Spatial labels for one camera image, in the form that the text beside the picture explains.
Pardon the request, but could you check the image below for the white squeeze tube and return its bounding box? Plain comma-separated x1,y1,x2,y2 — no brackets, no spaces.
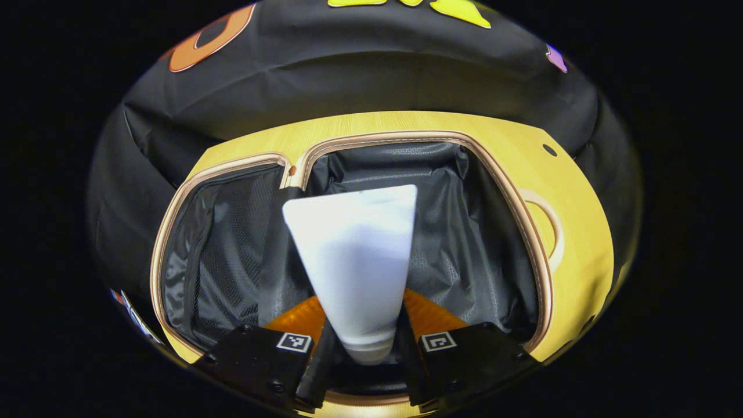
282,185,419,365

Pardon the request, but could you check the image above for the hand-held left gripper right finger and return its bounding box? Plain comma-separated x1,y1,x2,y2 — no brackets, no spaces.
398,289,540,414

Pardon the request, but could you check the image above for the black backdrop cloth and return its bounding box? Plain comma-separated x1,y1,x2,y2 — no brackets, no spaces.
87,0,644,314

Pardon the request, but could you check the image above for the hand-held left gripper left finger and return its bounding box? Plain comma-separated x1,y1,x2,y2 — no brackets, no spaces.
197,295,337,414

